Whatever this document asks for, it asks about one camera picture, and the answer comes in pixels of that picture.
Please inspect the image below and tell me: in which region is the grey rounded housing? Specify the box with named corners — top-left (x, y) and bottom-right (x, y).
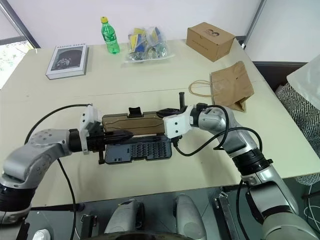
top-left (173, 194), bottom-right (205, 238)
top-left (104, 198), bottom-right (146, 235)

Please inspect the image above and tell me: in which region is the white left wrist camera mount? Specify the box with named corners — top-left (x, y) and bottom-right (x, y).
top-left (79, 102), bottom-right (103, 155)

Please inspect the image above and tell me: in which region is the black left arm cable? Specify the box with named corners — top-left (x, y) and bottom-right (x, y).
top-left (24, 102), bottom-right (92, 213)

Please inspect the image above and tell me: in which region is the white plastic sheet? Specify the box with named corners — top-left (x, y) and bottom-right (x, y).
top-left (286, 53), bottom-right (320, 101)

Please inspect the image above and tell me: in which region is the green plastic bottle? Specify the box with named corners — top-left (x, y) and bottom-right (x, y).
top-left (100, 16), bottom-right (121, 55)

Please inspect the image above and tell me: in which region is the tool bit case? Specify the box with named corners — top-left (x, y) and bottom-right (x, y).
top-left (101, 106), bottom-right (174, 165)

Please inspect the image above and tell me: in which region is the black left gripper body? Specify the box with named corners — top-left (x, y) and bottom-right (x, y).
top-left (86, 122), bottom-right (108, 165)

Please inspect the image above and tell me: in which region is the grey window frame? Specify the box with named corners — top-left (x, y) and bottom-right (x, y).
top-left (0, 0), bottom-right (41, 50)

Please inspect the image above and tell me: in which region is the black and white patterned cloth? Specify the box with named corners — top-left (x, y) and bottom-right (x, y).
top-left (274, 81), bottom-right (320, 152)

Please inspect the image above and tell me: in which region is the black metal bracket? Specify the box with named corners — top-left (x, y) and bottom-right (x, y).
top-left (212, 191), bottom-right (240, 240)

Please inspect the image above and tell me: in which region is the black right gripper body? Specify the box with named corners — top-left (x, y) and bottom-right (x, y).
top-left (172, 92), bottom-right (187, 117)

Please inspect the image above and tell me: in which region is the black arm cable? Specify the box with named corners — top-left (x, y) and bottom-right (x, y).
top-left (171, 104), bottom-right (263, 161)
top-left (24, 102), bottom-right (92, 213)

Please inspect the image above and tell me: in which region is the grey metal post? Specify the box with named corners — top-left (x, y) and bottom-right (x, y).
top-left (243, 0), bottom-right (268, 46)

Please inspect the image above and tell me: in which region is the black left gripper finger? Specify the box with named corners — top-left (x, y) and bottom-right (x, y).
top-left (104, 137), bottom-right (131, 146)
top-left (104, 129), bottom-right (134, 139)

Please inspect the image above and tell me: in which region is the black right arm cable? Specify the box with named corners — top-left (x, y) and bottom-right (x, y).
top-left (171, 104), bottom-right (263, 161)

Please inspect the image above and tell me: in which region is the clear plastic bag of items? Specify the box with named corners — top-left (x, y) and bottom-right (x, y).
top-left (123, 24), bottom-right (174, 65)

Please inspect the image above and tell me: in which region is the grey hardcover photo book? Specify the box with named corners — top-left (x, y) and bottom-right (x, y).
top-left (45, 43), bottom-right (90, 81)

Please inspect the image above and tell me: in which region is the brown cardboard box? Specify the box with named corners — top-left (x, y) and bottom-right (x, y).
top-left (186, 21), bottom-right (236, 63)

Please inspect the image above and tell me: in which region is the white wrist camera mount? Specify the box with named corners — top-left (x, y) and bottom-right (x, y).
top-left (162, 105), bottom-right (195, 139)
top-left (79, 102), bottom-right (103, 155)

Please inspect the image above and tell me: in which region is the brown paper bag with handles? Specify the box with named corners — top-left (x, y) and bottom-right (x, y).
top-left (188, 61), bottom-right (255, 113)

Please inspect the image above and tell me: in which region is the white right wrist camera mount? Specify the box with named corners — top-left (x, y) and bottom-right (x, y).
top-left (162, 105), bottom-right (195, 139)

